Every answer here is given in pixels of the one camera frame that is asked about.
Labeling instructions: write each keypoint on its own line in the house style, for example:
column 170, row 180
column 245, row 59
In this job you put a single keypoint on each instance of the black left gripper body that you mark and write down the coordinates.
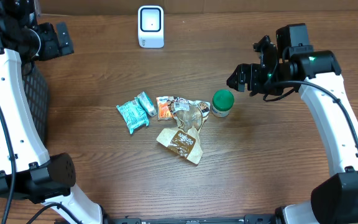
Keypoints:
column 49, row 46

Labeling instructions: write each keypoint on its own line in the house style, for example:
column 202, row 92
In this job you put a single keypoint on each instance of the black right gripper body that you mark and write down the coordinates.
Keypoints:
column 262, row 80

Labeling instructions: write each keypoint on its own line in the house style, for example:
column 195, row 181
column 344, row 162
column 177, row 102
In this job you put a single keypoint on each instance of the green-capped white bottle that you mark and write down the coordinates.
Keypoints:
column 222, row 102

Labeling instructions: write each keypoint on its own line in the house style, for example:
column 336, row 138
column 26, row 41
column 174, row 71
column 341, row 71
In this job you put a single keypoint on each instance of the dried mushroom plastic bag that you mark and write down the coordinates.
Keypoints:
column 184, row 138

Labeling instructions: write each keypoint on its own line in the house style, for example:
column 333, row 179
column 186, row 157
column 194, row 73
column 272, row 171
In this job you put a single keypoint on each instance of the small orange snack packet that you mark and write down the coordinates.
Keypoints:
column 164, row 108

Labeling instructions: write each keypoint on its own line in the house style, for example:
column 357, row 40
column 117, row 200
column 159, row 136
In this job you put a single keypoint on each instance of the teal tissue packet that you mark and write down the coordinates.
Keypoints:
column 147, row 104

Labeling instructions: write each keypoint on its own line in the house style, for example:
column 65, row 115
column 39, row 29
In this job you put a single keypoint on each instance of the teal wet wipes pack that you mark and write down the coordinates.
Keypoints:
column 133, row 114

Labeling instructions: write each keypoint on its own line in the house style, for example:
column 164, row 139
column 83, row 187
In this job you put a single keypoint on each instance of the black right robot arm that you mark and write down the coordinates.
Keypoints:
column 317, row 77

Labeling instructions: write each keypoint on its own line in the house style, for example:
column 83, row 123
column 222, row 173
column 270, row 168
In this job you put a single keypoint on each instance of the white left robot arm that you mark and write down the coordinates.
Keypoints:
column 27, row 170

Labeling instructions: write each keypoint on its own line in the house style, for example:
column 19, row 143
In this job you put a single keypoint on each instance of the white barcode scanner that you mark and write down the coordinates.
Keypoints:
column 150, row 26

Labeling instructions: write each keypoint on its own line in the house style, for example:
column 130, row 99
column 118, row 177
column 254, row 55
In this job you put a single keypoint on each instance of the grey plastic mesh basket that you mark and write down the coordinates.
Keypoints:
column 38, row 97

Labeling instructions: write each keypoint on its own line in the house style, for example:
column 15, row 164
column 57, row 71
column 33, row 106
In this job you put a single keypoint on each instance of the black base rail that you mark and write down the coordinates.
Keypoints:
column 247, row 219

